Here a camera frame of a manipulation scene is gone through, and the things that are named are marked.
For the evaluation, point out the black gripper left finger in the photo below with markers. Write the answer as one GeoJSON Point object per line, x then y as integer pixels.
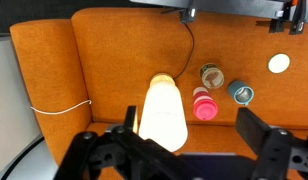
{"type": "Point", "coordinates": [131, 120]}

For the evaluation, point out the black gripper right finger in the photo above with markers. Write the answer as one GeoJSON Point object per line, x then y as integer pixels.
{"type": "Point", "coordinates": [251, 129]}

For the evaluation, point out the grey-blue mug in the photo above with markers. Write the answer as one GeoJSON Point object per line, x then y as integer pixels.
{"type": "Point", "coordinates": [240, 92]}

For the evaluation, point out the orange fabric couch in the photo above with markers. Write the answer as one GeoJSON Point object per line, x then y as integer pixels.
{"type": "Point", "coordinates": [82, 73]}

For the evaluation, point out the white table lamp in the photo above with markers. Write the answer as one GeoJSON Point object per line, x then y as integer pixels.
{"type": "Point", "coordinates": [163, 118]}

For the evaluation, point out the pink and white cup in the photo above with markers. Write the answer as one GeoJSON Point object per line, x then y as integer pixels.
{"type": "Point", "coordinates": [204, 107]}

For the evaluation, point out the glass jar with label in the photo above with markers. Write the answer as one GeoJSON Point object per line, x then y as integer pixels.
{"type": "Point", "coordinates": [211, 76]}

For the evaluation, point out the white round lid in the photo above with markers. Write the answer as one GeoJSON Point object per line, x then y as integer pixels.
{"type": "Point", "coordinates": [278, 63]}

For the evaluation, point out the black clamp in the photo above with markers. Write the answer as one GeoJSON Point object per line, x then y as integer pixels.
{"type": "Point", "coordinates": [294, 12]}

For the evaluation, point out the black metal table frame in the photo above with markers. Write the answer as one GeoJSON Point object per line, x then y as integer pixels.
{"type": "Point", "coordinates": [256, 8]}

